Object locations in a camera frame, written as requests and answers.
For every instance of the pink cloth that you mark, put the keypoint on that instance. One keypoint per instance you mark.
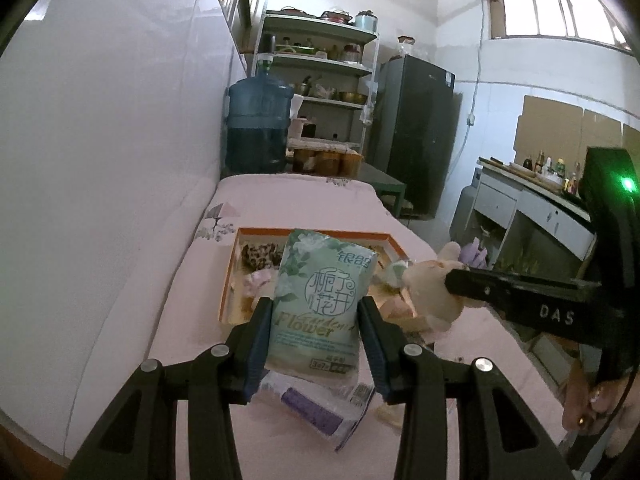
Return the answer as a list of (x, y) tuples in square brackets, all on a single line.
[(260, 284)]

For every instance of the leopard print soft item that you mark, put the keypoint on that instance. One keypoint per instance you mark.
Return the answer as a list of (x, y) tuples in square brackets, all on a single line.
[(260, 256)]

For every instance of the person's right hand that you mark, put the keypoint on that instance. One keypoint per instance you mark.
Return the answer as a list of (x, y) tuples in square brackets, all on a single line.
[(590, 405)]

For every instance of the cream plush toy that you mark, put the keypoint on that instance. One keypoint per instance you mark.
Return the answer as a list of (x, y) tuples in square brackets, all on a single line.
[(430, 290)]

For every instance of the clear bag with green contents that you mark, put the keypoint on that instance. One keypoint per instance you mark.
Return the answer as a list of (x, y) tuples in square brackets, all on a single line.
[(395, 272)]

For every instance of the pink bed sheet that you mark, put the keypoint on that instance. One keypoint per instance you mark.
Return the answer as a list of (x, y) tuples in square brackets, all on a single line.
[(310, 200)]

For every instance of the grey gas cylinder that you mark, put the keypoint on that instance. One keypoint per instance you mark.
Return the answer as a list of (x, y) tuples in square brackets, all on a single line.
[(462, 212)]

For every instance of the window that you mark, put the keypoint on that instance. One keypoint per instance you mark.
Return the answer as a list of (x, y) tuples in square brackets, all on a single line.
[(555, 5)]

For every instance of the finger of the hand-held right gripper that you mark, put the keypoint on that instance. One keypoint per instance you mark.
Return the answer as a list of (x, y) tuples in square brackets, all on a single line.
[(480, 290)]

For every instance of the green floral tissue pack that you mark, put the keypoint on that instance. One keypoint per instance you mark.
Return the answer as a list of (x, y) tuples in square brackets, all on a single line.
[(320, 300)]

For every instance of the box of amber jars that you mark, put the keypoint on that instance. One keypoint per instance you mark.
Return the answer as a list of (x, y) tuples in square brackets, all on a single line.
[(325, 157)]

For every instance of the orange-edged cardboard box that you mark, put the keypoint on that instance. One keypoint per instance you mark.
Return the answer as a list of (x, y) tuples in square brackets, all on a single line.
[(227, 290)]

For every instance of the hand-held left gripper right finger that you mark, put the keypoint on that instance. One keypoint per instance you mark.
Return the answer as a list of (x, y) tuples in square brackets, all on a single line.
[(372, 345)]

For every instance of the beige round soft item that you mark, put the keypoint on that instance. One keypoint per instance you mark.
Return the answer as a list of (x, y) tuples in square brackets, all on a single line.
[(396, 307)]

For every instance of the grey kitchen counter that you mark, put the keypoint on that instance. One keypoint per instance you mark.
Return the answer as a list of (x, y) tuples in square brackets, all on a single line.
[(520, 210)]

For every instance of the cardboard sheets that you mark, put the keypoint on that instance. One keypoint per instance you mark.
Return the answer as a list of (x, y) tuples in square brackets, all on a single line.
[(550, 125)]

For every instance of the purple and white pack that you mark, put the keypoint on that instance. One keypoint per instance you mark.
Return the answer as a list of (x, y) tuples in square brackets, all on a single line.
[(320, 412)]

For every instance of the green low table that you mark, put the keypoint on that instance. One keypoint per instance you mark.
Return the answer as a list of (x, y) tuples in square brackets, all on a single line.
[(385, 182)]

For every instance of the blue water jug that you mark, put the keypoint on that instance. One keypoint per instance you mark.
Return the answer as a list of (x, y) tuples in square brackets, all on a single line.
[(257, 130)]

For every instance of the green metal shelf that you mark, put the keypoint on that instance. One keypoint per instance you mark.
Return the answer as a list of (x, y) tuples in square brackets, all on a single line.
[(320, 65)]

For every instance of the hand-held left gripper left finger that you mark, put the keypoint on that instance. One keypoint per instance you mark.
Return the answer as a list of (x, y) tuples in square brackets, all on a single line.
[(260, 340)]

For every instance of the dark grey refrigerator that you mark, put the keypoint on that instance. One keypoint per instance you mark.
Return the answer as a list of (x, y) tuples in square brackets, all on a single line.
[(415, 135)]

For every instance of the row of condiment bottles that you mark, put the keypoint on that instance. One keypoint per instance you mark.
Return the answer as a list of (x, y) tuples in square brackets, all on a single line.
[(555, 172)]

